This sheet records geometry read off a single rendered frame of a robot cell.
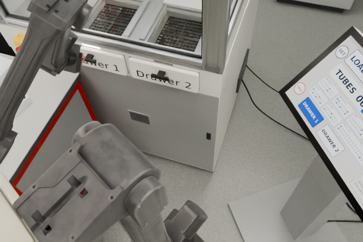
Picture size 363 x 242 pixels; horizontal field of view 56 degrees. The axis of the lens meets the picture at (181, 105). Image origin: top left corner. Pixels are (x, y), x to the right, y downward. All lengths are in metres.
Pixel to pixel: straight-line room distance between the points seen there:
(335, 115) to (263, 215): 1.01
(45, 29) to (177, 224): 0.47
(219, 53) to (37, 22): 0.67
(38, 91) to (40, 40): 0.90
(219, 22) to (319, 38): 1.88
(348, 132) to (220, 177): 1.13
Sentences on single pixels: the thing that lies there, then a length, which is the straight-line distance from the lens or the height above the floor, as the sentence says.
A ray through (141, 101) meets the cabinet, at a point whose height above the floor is 0.62.
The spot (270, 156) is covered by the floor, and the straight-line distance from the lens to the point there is 2.20.
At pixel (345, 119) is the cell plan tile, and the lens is 1.12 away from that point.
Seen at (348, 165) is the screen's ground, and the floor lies 1.01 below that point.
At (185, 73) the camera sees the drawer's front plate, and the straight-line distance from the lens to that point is 1.31.
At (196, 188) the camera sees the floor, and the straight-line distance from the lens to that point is 2.07.
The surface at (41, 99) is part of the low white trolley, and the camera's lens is 1.59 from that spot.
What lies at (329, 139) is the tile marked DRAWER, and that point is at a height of 1.00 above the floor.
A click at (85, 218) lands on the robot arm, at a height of 1.62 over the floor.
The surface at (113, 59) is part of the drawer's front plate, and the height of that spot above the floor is 0.91.
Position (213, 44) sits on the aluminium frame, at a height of 1.09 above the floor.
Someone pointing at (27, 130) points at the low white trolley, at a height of 0.76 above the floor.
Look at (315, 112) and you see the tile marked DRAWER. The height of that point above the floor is 1.01.
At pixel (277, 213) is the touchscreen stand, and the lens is 2.03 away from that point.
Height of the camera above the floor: 1.93
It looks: 55 degrees down
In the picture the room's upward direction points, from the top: 4 degrees counter-clockwise
